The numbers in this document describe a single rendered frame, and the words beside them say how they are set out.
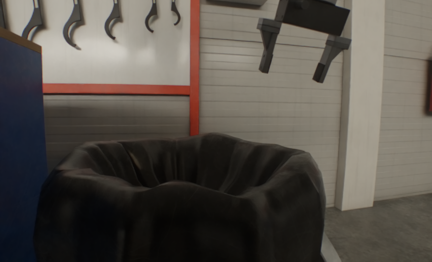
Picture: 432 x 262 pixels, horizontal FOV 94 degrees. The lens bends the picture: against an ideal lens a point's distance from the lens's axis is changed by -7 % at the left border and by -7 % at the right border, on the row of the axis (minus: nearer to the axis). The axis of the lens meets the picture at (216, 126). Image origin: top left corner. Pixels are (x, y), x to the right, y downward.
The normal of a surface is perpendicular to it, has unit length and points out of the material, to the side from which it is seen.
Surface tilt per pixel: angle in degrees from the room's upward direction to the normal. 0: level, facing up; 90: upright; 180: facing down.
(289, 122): 90
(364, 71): 90
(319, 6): 113
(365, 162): 90
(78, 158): 20
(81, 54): 90
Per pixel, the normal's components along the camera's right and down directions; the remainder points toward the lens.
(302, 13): 0.11, 0.47
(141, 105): 0.20, 0.08
